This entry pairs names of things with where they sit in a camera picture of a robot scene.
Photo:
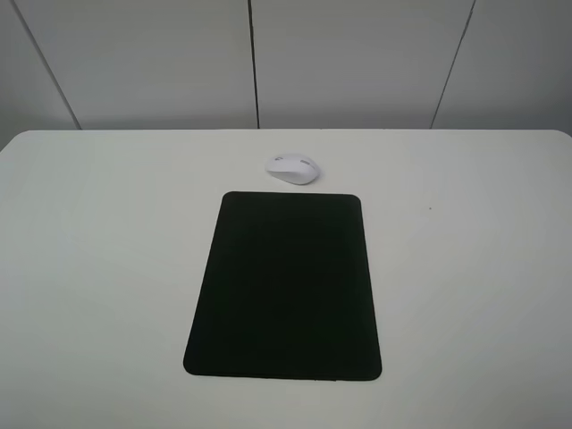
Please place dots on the white computer mouse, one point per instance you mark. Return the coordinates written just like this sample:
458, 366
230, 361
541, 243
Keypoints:
293, 168

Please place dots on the black mouse pad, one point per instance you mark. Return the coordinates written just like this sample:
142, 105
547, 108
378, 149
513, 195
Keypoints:
286, 292

